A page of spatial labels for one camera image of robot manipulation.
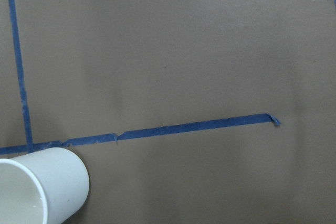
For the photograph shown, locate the white smiley face mug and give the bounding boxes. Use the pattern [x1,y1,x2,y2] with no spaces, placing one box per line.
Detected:
[1,147,90,223]

